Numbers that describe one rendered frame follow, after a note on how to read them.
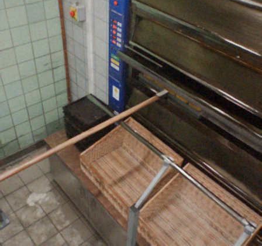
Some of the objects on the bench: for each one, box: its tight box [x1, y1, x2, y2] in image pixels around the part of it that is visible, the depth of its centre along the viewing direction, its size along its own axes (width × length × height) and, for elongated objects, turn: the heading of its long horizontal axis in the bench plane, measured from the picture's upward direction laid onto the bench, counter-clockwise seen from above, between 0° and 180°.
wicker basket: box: [80, 117, 184, 221], centre depth 208 cm, size 49×56×28 cm
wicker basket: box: [137, 163, 262, 246], centre depth 175 cm, size 49×56×28 cm
